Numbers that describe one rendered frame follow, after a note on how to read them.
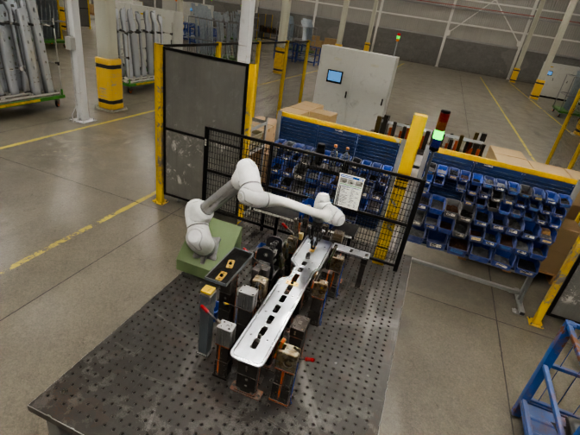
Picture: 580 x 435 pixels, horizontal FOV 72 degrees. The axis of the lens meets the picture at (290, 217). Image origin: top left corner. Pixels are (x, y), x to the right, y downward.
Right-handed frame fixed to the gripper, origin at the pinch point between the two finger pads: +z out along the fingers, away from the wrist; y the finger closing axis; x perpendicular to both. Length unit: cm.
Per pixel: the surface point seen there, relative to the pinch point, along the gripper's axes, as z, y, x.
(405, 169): -54, 48, 58
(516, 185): -26, 157, 183
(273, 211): 2, -47, 36
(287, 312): 5, 7, -73
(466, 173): -26, 108, 184
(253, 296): -6, -12, -83
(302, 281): 4.7, 5.5, -41.2
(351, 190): -27, 12, 55
